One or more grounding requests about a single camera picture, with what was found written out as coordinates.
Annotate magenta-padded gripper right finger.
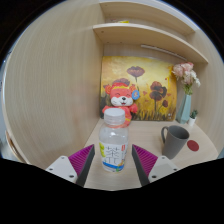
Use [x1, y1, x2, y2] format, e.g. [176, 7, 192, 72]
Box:
[131, 143, 180, 187]

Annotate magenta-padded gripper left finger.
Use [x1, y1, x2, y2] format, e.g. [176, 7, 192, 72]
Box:
[45, 143, 96, 188]

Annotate clear plastic drink bottle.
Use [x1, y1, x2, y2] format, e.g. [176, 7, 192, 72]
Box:
[98, 108, 130, 173]

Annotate grey mug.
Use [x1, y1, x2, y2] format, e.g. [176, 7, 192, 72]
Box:
[161, 125, 191, 160]

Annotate flat round red coaster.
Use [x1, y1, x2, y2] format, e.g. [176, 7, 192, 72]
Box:
[186, 139, 200, 153]

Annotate small potted cactus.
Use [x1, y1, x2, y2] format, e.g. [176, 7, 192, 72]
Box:
[187, 109, 199, 127]

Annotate teal faceted vase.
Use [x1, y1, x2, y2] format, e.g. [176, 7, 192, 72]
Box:
[175, 94, 193, 125]

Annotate red plush toy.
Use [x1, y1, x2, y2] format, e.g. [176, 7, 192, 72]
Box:
[101, 82, 141, 128]

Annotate yellow poppy flower painting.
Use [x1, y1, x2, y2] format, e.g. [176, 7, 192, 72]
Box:
[99, 55, 178, 122]

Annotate pink and white flower bouquet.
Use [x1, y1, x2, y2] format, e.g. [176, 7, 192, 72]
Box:
[171, 61, 202, 96]

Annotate white strip light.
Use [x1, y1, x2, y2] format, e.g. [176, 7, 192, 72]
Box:
[140, 44, 188, 62]

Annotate light wooden shelf unit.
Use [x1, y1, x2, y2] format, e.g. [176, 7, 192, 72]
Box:
[92, 0, 210, 64]

